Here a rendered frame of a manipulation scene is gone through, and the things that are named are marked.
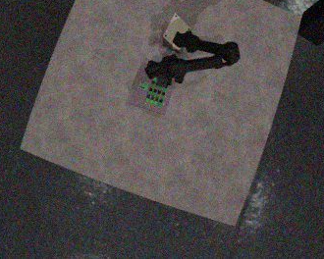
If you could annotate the mauve switch panel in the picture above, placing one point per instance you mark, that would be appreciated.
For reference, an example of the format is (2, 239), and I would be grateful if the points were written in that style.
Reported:
(150, 96)

